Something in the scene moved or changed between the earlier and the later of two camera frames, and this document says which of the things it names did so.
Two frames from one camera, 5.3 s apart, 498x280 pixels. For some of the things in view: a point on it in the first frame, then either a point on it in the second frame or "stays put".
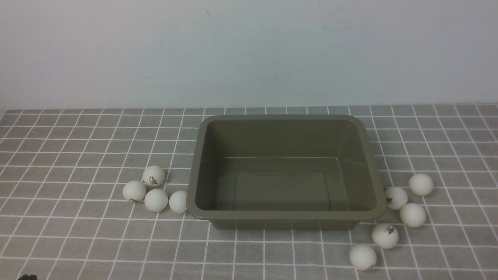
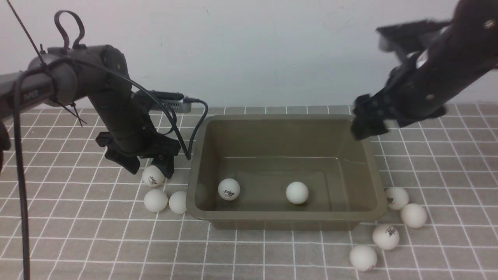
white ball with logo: [153, 175] stays put
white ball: [421, 184] → [297, 192]
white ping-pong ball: [134, 191] → [228, 189]
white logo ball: [385, 236] stays put
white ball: [177, 202] stays put
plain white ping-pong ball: [156, 200] stays put
